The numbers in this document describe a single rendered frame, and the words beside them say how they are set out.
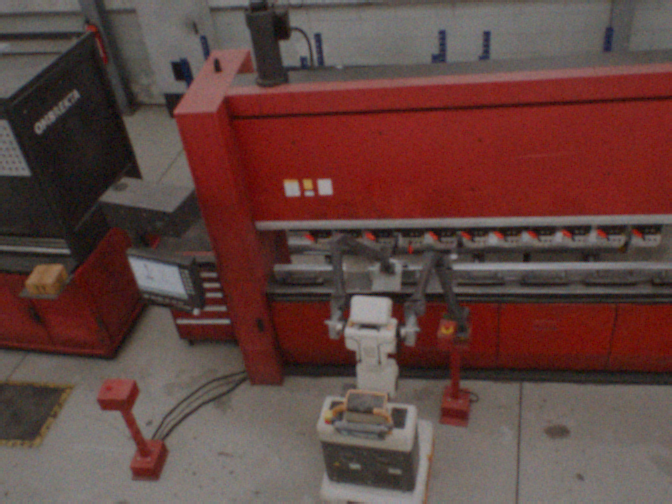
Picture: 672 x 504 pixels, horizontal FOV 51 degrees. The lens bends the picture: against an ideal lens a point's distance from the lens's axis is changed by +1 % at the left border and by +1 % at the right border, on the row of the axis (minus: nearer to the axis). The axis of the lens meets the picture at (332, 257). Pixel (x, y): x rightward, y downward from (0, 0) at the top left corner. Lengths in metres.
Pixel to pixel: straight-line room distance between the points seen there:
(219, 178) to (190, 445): 2.00
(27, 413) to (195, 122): 2.87
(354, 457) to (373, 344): 0.69
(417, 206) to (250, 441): 2.04
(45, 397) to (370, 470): 2.82
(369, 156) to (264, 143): 0.63
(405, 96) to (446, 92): 0.22
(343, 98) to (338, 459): 2.07
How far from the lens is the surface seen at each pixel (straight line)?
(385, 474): 4.29
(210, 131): 4.09
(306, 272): 4.84
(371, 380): 4.26
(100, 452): 5.47
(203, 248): 5.22
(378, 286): 4.57
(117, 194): 4.19
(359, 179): 4.32
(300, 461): 4.97
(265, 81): 4.17
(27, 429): 5.86
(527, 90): 4.01
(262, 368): 5.29
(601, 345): 5.10
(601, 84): 4.06
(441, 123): 4.10
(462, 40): 8.43
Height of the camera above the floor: 4.00
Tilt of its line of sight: 38 degrees down
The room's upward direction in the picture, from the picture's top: 8 degrees counter-clockwise
